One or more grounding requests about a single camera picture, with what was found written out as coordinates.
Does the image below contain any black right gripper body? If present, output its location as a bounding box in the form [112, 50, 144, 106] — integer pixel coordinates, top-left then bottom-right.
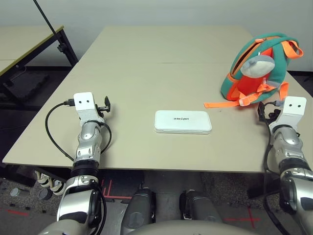
[265, 103, 282, 124]

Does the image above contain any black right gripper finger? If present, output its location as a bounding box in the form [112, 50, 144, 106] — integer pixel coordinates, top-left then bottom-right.
[257, 101, 267, 122]

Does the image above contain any teal and orange backpack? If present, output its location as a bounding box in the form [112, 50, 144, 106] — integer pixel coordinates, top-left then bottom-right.
[203, 35, 304, 109]

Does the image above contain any white plastic pencil case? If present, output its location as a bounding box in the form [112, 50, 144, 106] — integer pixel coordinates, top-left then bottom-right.
[154, 110, 213, 135]

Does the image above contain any black textured floor mat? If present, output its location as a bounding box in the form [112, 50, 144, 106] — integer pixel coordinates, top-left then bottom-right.
[2, 73, 51, 100]

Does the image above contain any grey robot left leg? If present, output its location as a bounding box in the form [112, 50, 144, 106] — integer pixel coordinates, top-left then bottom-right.
[120, 187, 157, 235]

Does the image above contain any grey robot leg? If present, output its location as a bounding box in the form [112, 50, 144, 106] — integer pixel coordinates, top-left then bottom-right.
[120, 187, 157, 235]
[179, 189, 224, 224]

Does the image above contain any thin black pole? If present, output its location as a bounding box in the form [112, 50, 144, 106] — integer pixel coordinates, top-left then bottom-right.
[32, 0, 56, 34]

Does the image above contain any grey robot right leg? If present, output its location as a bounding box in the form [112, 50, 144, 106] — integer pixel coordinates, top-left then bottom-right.
[179, 189, 224, 224]

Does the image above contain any beige robot torso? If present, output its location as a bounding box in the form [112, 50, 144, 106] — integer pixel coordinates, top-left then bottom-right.
[129, 218, 256, 235]

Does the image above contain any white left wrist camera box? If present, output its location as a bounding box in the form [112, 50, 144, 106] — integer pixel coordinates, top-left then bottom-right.
[73, 92, 105, 123]

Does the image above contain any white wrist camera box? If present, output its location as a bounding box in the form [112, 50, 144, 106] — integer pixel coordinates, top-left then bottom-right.
[73, 92, 105, 123]
[268, 96, 308, 128]

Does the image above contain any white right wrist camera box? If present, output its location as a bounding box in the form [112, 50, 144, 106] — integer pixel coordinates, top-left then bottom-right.
[268, 96, 308, 128]

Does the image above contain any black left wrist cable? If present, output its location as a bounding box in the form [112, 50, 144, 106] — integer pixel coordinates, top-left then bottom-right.
[45, 98, 113, 162]

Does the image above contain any white coiled cable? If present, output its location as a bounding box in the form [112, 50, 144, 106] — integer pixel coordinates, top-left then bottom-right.
[35, 170, 66, 196]

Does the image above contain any beige side table black frame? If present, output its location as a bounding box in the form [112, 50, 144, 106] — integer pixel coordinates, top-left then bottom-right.
[0, 25, 79, 111]

